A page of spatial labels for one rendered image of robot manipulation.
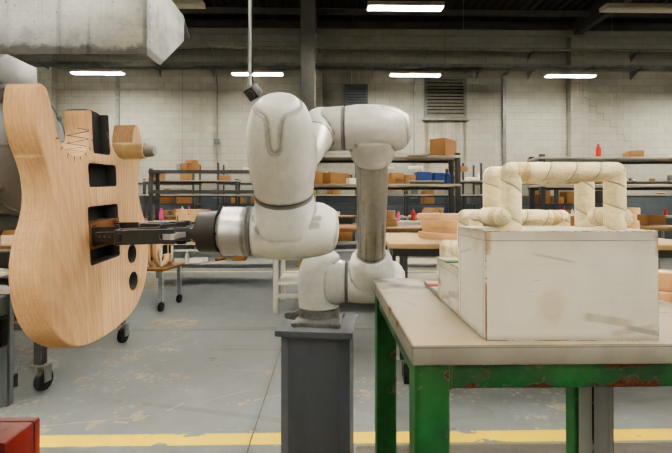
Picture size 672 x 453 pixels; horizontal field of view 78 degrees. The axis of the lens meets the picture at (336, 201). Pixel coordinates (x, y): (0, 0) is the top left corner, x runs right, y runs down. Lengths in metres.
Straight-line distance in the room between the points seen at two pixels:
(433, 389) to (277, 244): 0.34
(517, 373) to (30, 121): 0.80
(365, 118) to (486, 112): 11.82
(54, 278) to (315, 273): 0.97
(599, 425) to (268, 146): 1.06
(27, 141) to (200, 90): 12.11
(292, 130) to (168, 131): 12.23
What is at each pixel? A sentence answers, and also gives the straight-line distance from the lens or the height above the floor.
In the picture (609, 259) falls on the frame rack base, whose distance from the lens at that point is 0.78.
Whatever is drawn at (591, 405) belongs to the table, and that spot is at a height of 0.65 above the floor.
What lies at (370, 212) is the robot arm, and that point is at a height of 1.12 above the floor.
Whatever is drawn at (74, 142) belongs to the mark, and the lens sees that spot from 0.84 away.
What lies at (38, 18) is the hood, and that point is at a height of 1.44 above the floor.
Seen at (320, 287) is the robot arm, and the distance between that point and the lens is 1.53.
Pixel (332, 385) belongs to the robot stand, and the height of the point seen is 0.51.
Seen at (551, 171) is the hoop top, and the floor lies 1.20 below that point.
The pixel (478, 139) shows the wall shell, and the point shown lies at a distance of 12.74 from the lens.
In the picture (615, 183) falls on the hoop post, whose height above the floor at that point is 1.18.
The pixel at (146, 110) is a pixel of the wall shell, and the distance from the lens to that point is 13.17.
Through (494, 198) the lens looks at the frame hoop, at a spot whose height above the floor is 1.15.
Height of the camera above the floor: 1.14
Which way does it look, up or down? 1 degrees up
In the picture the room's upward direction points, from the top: straight up
